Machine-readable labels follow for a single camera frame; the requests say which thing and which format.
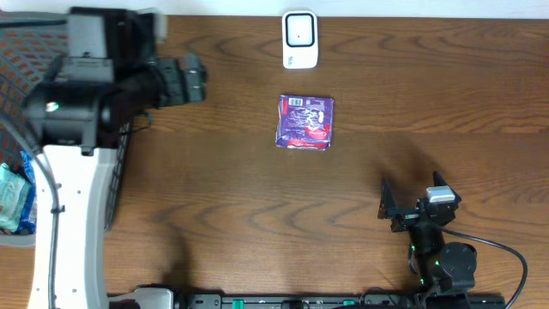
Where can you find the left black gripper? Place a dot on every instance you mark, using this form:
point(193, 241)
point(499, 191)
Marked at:
point(189, 80)

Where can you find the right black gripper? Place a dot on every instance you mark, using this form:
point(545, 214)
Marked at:
point(406, 217)

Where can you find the purple Carefree pad pack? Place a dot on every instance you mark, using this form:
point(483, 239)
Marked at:
point(305, 122)

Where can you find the teal wet wipes pack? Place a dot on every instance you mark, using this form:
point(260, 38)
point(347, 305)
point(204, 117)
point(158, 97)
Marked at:
point(14, 193)

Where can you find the blue snack wrapper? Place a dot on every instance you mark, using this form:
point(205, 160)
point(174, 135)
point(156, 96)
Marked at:
point(28, 218)

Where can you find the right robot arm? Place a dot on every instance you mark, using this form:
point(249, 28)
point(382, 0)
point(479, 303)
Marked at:
point(446, 270)

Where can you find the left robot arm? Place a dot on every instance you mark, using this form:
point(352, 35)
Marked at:
point(79, 116)

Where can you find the grey plastic mesh basket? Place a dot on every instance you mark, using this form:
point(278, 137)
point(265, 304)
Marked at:
point(26, 53)

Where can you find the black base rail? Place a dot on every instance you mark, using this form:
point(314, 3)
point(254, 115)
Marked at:
point(155, 298)

